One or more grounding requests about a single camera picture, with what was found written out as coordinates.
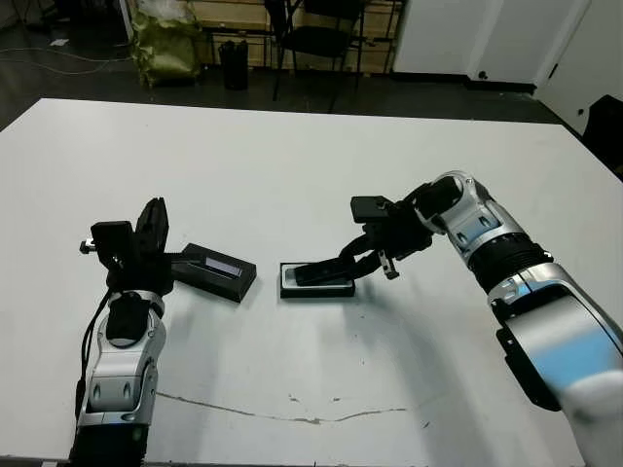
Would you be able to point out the black folded chair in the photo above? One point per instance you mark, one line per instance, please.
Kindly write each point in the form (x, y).
(281, 26)

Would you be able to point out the black mesh office chair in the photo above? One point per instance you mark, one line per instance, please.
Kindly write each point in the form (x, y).
(321, 39)

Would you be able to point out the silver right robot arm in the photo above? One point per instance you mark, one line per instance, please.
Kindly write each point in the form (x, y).
(535, 301)

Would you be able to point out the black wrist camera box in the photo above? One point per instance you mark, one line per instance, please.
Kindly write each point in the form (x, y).
(372, 209)
(112, 239)

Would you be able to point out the black phone-like camera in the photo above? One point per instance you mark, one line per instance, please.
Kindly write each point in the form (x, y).
(316, 275)

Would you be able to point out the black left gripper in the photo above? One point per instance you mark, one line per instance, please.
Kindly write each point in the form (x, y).
(141, 272)

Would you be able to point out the green sack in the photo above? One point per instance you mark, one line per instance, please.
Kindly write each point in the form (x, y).
(165, 51)

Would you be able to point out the black box base white lining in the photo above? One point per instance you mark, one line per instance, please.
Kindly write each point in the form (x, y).
(316, 293)

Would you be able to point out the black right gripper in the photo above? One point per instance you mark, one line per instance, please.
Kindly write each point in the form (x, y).
(399, 233)

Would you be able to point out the white paper sheet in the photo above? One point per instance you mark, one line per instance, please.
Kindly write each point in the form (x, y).
(60, 43)

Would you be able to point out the white door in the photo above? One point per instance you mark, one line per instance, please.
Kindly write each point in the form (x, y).
(586, 46)

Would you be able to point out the black waste bin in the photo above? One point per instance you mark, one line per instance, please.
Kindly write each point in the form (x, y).
(234, 65)

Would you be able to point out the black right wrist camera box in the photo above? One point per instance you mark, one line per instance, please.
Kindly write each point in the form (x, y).
(372, 209)

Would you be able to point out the black box lid silver stripe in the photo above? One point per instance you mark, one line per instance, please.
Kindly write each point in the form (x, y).
(224, 285)

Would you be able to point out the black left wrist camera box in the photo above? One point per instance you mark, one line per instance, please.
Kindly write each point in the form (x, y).
(112, 239)

